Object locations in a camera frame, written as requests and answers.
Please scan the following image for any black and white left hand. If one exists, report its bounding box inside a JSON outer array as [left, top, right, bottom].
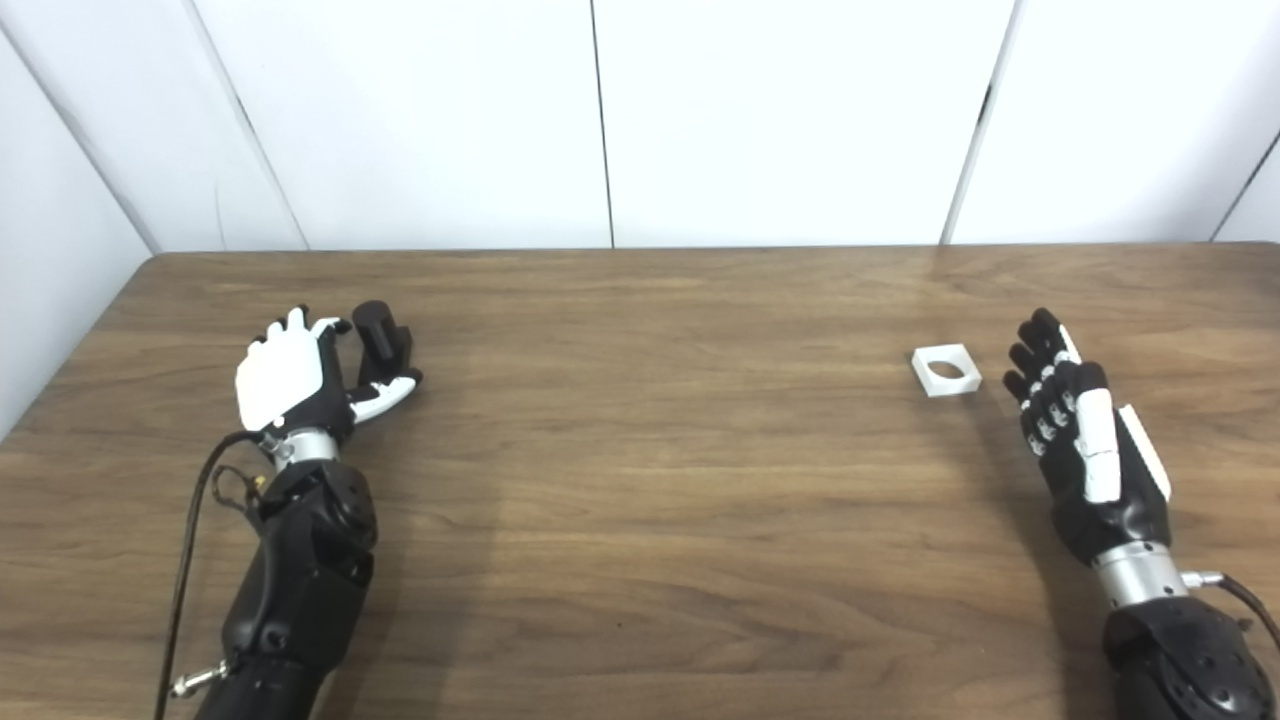
[[235, 305, 424, 446]]

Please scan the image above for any black and white right hand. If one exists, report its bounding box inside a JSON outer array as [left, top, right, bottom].
[[1003, 308, 1173, 566]]

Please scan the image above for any black peg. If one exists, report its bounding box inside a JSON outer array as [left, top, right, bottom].
[[352, 300, 416, 391]]

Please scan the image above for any white square piece with hole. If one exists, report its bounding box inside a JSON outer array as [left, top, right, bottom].
[[911, 343, 983, 399]]

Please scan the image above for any thin wire with yellow connector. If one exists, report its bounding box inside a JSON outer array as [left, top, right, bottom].
[[212, 465, 267, 517]]

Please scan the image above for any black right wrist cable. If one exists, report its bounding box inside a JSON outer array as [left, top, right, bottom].
[[1182, 570, 1280, 651]]

